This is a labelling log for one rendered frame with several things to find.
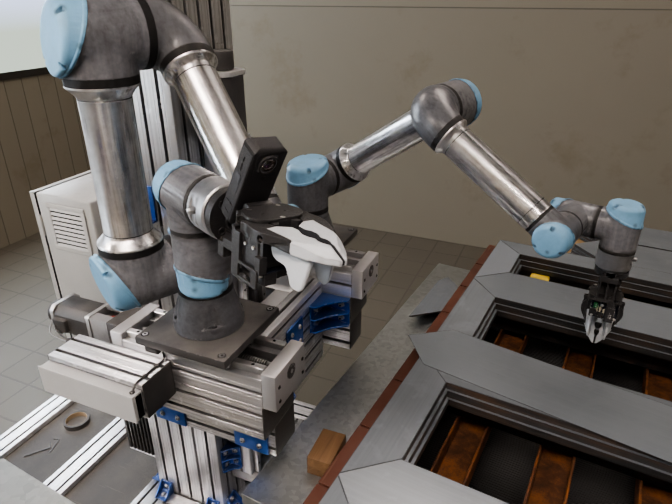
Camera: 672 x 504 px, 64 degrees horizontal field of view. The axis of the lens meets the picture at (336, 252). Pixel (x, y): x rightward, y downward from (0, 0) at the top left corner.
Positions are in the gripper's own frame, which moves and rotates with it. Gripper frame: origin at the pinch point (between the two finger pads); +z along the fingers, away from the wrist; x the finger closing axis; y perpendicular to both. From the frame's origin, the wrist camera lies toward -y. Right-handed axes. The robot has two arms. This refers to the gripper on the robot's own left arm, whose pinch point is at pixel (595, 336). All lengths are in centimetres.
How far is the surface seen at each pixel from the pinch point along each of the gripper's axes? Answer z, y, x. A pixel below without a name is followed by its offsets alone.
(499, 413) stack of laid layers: 9.0, 27.8, -15.2
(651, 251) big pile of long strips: 8, -80, 12
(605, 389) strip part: 5.8, 12.0, 4.5
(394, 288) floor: 92, -151, -115
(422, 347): 5.7, 17.2, -37.8
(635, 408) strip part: 5.8, 15.6, 10.8
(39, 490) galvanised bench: -12, 100, -65
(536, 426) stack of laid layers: 9.2, 27.8, -7.2
